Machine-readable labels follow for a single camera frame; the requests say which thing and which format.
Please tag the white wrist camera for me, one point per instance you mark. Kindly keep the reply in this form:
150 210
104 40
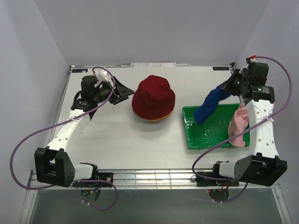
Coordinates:
101 75
249 60

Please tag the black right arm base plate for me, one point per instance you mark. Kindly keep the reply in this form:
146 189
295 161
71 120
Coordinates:
203 182

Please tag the dark red bucket hat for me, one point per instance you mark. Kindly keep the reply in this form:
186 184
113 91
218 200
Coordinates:
153 98

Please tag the pink bucket hat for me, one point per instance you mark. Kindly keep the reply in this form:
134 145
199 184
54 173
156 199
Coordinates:
238 123

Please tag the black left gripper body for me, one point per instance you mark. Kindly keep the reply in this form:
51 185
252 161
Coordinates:
103 94

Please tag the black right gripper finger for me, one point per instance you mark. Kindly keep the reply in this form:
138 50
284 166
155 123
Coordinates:
226 91
235 75

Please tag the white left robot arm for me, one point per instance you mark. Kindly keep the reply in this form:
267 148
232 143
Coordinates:
53 163

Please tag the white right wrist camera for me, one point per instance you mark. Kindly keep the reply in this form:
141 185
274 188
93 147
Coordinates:
249 60

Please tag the blue bucket hat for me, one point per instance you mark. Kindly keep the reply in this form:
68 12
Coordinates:
210 103

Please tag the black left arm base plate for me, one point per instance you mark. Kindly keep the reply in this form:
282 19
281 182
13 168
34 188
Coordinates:
103 176

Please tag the green plastic tray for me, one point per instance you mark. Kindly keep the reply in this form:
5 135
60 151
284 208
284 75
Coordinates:
213 131

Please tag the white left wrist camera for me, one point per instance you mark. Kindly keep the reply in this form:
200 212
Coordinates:
101 75

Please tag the aluminium front rail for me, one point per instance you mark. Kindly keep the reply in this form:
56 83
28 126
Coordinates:
153 179

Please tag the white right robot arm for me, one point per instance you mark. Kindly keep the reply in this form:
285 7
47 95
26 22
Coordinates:
262 166

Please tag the yellow bucket hat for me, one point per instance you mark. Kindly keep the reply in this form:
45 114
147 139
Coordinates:
155 120

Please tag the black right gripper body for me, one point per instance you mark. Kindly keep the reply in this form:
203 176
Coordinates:
238 84

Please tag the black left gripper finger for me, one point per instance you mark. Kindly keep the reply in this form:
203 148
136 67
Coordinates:
120 89
117 98

